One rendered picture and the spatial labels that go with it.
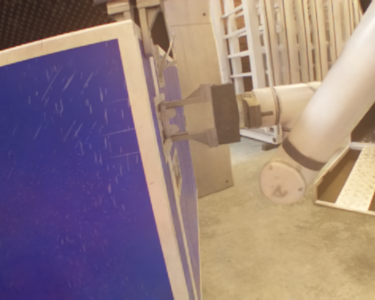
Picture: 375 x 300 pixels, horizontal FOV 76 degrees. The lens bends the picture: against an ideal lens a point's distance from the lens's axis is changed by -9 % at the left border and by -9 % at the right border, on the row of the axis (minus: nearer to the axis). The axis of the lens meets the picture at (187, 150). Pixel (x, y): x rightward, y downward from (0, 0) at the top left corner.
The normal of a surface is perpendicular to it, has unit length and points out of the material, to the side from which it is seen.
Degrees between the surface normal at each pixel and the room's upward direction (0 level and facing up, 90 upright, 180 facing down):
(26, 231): 90
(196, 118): 90
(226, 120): 90
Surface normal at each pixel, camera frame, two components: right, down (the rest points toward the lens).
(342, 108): -0.45, 0.38
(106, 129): -0.01, 0.26
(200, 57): 0.36, 0.19
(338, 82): -0.83, 0.02
